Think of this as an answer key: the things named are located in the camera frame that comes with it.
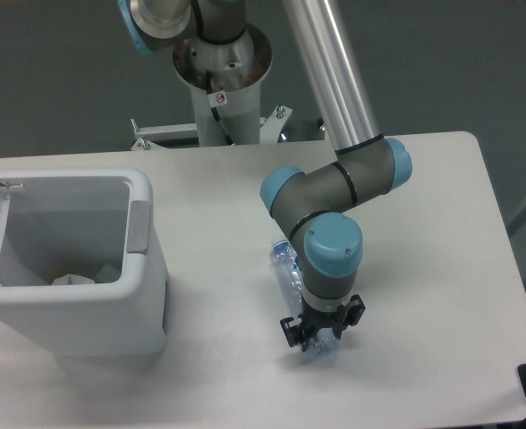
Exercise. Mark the clear blue plastic bottle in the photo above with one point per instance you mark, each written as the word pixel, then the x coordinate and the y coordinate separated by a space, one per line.
pixel 284 260

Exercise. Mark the white metal base frame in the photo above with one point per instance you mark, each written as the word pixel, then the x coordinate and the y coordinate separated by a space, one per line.
pixel 283 125

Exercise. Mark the white plastic trash can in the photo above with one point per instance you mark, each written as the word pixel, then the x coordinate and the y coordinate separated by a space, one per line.
pixel 97 223

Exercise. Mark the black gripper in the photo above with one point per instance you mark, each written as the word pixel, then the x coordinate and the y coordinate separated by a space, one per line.
pixel 298 331

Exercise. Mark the white plastic wrapper bag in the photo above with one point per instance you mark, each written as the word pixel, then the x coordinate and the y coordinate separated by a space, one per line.
pixel 72 279

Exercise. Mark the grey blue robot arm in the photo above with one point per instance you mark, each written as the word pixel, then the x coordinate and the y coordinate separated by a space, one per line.
pixel 309 208

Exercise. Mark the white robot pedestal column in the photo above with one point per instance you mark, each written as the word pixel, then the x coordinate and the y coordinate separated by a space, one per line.
pixel 225 82

